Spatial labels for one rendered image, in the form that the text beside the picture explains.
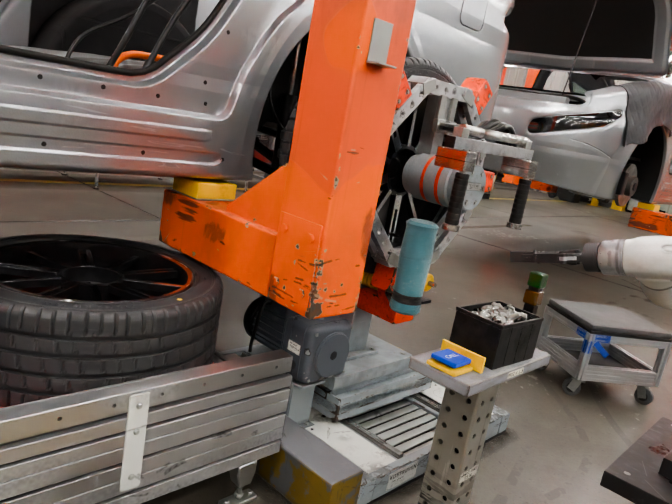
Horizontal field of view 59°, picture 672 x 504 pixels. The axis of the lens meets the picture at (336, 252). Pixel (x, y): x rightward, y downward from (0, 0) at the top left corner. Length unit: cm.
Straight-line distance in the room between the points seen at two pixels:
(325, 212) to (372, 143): 19
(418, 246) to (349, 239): 30
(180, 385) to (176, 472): 21
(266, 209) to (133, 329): 43
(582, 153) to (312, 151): 315
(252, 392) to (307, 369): 28
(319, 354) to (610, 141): 312
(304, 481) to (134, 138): 96
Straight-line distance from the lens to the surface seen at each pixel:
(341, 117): 129
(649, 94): 463
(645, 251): 158
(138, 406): 127
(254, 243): 150
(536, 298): 173
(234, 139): 175
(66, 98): 152
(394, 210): 186
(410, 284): 165
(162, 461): 139
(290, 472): 164
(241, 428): 149
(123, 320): 133
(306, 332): 167
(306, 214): 135
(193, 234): 171
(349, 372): 188
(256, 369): 143
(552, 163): 431
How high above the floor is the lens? 98
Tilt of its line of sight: 13 degrees down
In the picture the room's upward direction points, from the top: 10 degrees clockwise
